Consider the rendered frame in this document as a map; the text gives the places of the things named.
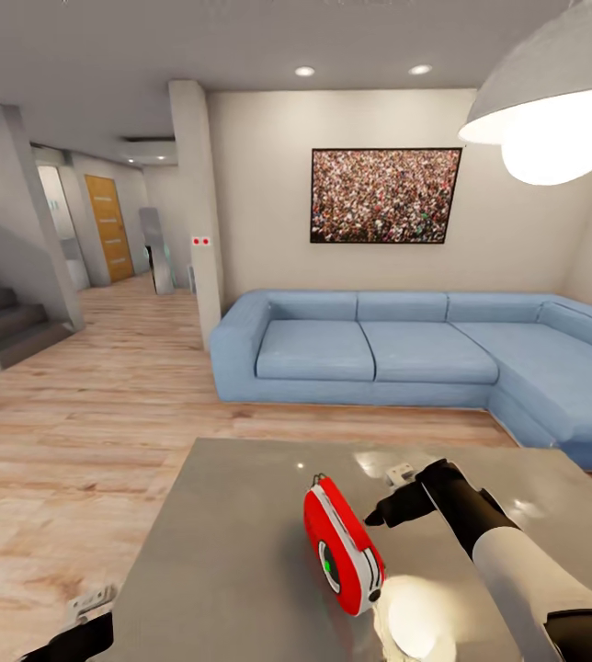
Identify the radio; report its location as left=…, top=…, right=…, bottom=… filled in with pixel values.
left=303, top=473, right=386, bottom=617

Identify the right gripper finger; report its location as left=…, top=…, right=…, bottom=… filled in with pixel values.
left=365, top=507, right=386, bottom=526

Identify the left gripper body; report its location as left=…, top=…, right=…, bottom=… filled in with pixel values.
left=50, top=611, right=114, bottom=662

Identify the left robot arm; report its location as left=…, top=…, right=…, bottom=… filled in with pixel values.
left=14, top=586, right=119, bottom=662

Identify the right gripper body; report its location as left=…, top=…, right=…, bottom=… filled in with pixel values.
left=377, top=483, right=431, bottom=528

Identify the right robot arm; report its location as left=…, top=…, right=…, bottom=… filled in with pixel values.
left=365, top=459, right=592, bottom=662

